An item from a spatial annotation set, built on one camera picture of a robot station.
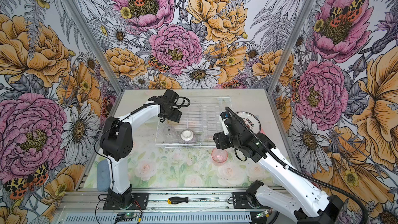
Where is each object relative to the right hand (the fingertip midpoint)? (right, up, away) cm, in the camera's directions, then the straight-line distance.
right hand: (221, 141), depth 72 cm
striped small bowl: (-18, -1, +17) cm, 24 cm away
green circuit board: (-43, -33, -2) cm, 55 cm away
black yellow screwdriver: (-19, -28, +1) cm, 34 cm away
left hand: (-28, +8, +23) cm, 37 cm away
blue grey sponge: (-58, -20, +5) cm, 62 cm away
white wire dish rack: (-12, +5, +29) cm, 31 cm away
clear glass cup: (-27, 0, +14) cm, 31 cm away
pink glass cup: (0, -12, +15) cm, 19 cm away
